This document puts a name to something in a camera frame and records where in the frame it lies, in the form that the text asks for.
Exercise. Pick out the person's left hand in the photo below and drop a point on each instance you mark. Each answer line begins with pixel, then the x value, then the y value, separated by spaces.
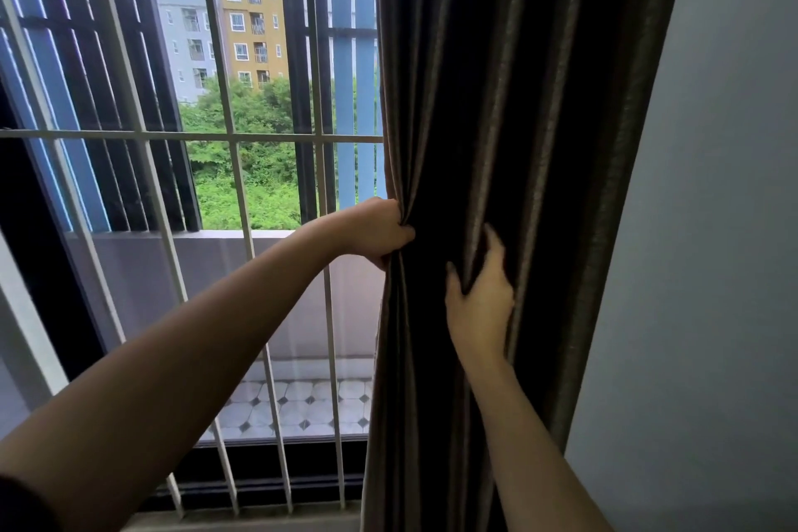
pixel 371 232

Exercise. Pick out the person's right hand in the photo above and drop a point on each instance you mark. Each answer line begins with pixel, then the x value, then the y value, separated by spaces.
pixel 480 313

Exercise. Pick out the brown curtain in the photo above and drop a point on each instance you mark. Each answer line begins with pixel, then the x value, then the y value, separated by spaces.
pixel 530 83

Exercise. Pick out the person's right forearm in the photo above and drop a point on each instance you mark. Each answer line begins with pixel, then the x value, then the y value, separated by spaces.
pixel 530 457

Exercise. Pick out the person's left forearm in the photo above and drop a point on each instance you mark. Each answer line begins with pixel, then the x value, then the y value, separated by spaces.
pixel 174 363

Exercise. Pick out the person's black sleeve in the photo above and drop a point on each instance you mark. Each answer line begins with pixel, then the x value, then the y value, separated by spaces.
pixel 22 510

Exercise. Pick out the green trees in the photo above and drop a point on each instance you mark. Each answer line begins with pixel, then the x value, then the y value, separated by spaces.
pixel 268 176

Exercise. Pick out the row of balcony slats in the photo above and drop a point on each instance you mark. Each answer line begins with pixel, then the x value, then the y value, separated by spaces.
pixel 343 51

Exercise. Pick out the grey apartment building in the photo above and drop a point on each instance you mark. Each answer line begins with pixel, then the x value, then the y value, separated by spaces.
pixel 177 64

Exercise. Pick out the black window frame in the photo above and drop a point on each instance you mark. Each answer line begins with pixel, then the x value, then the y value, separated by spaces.
pixel 50 276

